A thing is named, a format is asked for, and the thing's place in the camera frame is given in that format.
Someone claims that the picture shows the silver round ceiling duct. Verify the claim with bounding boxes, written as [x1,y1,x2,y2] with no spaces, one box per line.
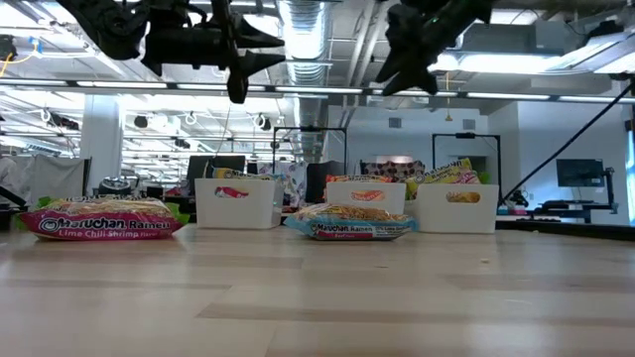
[276,0,332,165]

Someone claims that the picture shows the black computer monitor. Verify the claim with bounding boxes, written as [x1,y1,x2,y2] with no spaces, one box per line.
[186,155,215,182]
[211,155,248,173]

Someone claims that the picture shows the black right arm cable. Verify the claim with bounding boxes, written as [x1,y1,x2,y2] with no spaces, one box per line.
[498,78,635,202]

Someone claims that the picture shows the white building pillar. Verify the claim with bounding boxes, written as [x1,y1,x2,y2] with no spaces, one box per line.
[79,93,124,179]

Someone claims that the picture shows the linear ceiling light strip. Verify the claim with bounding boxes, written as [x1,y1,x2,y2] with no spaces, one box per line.
[0,76,635,105]

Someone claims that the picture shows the black ceiling device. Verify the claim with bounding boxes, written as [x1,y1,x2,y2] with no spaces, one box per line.
[0,34,19,61]

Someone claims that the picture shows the yellow hanging pendant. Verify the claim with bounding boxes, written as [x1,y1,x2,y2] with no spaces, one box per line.
[444,70,453,123]

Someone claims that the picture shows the grey fabric partition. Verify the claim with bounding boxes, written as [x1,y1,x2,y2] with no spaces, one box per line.
[27,156,93,202]

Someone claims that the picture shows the white plastic bin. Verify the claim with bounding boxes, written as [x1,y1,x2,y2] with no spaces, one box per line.
[324,181,407,215]
[415,182,500,235]
[193,178,285,230]

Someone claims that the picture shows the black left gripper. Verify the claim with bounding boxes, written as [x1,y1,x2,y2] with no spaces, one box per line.
[141,0,287,105]

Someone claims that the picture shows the white rectangular ceiling duct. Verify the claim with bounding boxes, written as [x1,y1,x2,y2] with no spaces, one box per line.
[431,22,635,75]

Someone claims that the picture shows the black round container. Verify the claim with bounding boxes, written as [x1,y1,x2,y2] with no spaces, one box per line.
[96,177,134,198]

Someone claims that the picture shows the black wall-side monitor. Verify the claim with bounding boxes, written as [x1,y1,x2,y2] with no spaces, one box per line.
[555,158,606,188]

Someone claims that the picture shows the orange Maruchan ramen pack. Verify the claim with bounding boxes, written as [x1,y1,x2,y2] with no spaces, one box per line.
[349,189,387,202]
[325,173,396,184]

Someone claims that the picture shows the dotted pattern partition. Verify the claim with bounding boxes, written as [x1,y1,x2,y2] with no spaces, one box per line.
[360,159,427,183]

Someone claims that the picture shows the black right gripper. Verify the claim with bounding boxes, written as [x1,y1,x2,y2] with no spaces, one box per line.
[375,0,455,97]

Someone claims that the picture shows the black rig frame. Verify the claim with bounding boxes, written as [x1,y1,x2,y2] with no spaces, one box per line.
[431,132,502,185]

